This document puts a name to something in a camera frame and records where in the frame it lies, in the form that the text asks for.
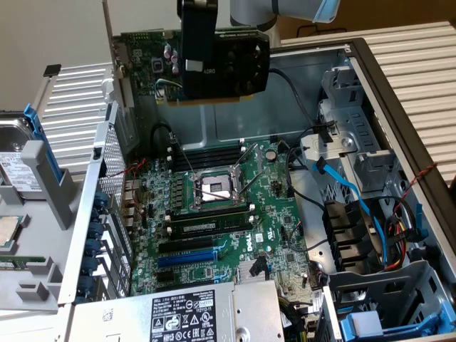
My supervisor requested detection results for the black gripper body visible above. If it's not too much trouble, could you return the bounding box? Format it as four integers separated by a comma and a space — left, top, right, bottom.
177, 0, 219, 15

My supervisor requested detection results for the green graphics card black cooler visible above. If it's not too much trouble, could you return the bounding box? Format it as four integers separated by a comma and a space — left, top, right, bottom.
101, 0, 271, 108

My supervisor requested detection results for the grey metal PC case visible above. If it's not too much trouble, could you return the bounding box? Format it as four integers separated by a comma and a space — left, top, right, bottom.
56, 37, 456, 342

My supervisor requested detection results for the black RAM slot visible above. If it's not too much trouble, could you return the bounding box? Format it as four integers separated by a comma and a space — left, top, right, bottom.
167, 208, 254, 224
174, 157, 244, 172
174, 148, 244, 162
174, 144, 244, 157
174, 152, 244, 167
170, 204, 252, 219

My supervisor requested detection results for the metal socket cover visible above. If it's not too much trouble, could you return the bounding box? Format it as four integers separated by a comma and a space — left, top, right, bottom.
230, 142, 264, 186

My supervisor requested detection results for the CPU socket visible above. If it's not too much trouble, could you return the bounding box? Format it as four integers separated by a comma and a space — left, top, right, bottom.
190, 164, 251, 211

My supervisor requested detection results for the green motherboard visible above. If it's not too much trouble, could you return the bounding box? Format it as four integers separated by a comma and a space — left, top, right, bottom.
123, 138, 323, 311

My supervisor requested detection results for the metal disk bay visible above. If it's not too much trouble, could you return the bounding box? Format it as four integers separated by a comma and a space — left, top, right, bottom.
318, 66, 398, 195

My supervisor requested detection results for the green RAM stick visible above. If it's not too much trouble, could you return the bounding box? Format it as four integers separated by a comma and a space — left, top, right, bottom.
170, 215, 252, 238
0, 256, 29, 271

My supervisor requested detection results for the grey parts rack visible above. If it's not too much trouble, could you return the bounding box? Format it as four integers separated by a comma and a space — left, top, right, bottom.
0, 139, 83, 314

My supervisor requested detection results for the long black expansion slot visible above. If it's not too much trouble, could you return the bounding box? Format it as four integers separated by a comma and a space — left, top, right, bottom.
158, 235, 215, 254

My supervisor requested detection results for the blue expansion slot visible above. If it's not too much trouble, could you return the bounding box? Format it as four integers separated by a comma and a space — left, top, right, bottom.
157, 249, 219, 269

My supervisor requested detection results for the silver hard disk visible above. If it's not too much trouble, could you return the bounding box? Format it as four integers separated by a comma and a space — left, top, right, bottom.
0, 117, 46, 200

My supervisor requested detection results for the silver chipset heat sink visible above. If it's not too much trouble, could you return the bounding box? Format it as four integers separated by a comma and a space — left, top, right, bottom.
237, 256, 271, 284

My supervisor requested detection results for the short black expansion slot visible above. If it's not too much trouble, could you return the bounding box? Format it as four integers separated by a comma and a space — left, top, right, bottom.
156, 270, 180, 286

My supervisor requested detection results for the CPU chip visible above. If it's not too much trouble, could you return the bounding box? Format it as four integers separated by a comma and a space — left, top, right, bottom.
0, 215, 21, 249

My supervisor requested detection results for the blue plastic latch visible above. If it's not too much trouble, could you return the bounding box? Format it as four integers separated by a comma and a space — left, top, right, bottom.
414, 202, 429, 245

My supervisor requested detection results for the grey power supply unit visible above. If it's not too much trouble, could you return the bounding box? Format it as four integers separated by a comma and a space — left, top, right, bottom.
69, 279, 286, 342

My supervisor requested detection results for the grey disk bay cage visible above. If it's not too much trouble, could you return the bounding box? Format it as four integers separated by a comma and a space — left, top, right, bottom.
322, 259, 456, 342

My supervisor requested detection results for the blue disk tray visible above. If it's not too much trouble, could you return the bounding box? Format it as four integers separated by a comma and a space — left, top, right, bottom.
338, 299, 456, 342

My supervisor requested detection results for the short black wire loop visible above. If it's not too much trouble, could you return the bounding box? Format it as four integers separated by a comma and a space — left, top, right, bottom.
151, 123, 177, 152

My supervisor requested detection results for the wire locking lever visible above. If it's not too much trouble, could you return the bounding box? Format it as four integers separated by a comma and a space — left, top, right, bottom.
177, 141, 197, 177
197, 176, 252, 204

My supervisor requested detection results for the red black twisted wire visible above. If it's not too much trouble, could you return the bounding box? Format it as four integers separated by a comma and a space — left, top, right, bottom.
106, 158, 147, 179
398, 162, 438, 204

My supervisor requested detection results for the black power wire with plug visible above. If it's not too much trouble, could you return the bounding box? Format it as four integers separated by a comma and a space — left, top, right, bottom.
269, 68, 338, 143

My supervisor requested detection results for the blue disk carrier rail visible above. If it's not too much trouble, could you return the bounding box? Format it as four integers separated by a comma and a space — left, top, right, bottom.
21, 103, 63, 179

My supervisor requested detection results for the thick black wire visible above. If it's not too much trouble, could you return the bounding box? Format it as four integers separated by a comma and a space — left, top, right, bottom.
284, 140, 327, 211

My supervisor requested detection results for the blue data wire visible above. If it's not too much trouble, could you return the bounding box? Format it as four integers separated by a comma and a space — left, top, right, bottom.
311, 155, 391, 270

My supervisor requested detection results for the black fan duct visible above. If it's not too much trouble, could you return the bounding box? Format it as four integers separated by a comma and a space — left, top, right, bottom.
322, 201, 380, 277

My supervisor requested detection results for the coloured power wire bundle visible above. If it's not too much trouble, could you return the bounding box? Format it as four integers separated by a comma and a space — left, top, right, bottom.
383, 195, 420, 274

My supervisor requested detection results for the yellow green wire bundle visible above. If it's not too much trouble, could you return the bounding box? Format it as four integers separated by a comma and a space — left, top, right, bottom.
279, 297, 318, 342

